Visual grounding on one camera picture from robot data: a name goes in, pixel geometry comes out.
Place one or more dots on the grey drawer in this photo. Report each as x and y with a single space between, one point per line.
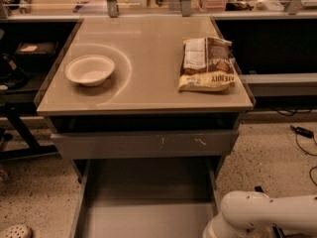
145 144
145 198

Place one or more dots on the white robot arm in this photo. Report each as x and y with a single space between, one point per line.
242 213

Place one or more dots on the grey top drawer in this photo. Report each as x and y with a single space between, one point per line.
145 144

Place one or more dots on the black power adapter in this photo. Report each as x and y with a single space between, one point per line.
302 131

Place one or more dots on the brown yellow snack bag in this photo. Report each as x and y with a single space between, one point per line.
206 65

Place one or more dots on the white perforated clog shoe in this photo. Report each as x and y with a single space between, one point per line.
17 231

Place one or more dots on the white paper bowl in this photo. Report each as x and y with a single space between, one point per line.
90 70

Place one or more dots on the black bag on shelf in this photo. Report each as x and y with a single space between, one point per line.
36 57

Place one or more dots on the black left table frame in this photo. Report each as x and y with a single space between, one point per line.
13 112

